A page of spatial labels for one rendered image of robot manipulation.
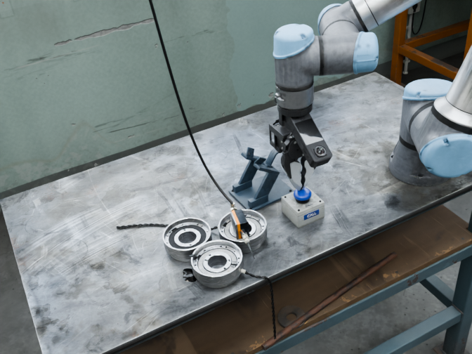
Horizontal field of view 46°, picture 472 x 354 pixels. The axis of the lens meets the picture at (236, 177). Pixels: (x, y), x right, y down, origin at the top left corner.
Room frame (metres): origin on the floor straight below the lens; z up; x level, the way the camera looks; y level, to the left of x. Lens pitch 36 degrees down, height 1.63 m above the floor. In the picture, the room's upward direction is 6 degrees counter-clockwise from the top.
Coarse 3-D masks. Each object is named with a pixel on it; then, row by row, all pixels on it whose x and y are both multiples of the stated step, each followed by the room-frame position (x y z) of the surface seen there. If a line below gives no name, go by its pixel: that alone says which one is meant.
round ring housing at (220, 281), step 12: (216, 240) 0.87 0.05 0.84; (204, 252) 0.85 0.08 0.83; (216, 252) 0.84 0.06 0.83; (240, 252) 0.82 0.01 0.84; (192, 264) 0.80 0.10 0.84; (204, 264) 0.81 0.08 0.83; (216, 264) 0.84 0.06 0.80; (228, 264) 0.81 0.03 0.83; (240, 264) 0.79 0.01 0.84; (204, 276) 0.77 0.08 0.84; (216, 276) 0.77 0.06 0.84; (228, 276) 0.77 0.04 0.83
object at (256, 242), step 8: (224, 216) 0.94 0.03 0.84; (248, 216) 0.95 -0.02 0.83; (256, 216) 0.94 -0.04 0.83; (224, 224) 0.93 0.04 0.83; (264, 224) 0.92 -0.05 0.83; (224, 232) 0.90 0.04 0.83; (232, 232) 0.90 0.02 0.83; (264, 232) 0.88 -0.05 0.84; (232, 240) 0.86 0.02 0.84; (240, 240) 0.86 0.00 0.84; (256, 240) 0.86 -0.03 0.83; (264, 240) 0.88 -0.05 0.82; (240, 248) 0.86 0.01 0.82; (248, 248) 0.86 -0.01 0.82; (256, 248) 0.87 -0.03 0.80
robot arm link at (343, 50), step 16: (336, 32) 1.01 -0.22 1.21; (352, 32) 0.99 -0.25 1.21; (368, 32) 0.99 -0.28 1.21; (320, 48) 0.96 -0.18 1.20; (336, 48) 0.95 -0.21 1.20; (352, 48) 0.95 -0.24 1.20; (368, 48) 0.95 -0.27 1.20; (320, 64) 0.95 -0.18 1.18; (336, 64) 0.95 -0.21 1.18; (352, 64) 0.94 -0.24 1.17; (368, 64) 0.94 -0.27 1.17
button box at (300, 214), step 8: (312, 192) 0.99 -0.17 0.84; (288, 200) 0.97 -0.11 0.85; (296, 200) 0.96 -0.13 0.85; (312, 200) 0.96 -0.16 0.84; (320, 200) 0.96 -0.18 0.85; (288, 208) 0.96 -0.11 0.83; (296, 208) 0.94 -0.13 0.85; (304, 208) 0.94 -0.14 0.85; (312, 208) 0.94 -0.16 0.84; (320, 208) 0.95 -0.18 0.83; (288, 216) 0.96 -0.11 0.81; (296, 216) 0.93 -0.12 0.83; (304, 216) 0.93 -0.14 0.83; (312, 216) 0.94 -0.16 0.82; (320, 216) 0.95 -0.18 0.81; (296, 224) 0.93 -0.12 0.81; (304, 224) 0.93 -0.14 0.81
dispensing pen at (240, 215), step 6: (234, 204) 0.95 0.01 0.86; (234, 210) 0.94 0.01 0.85; (240, 210) 0.92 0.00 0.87; (240, 216) 0.90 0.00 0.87; (240, 222) 0.88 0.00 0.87; (246, 222) 0.88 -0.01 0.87; (240, 228) 0.88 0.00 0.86; (246, 228) 0.88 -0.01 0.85; (246, 234) 0.86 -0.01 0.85; (246, 240) 0.84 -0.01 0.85; (252, 252) 0.81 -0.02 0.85
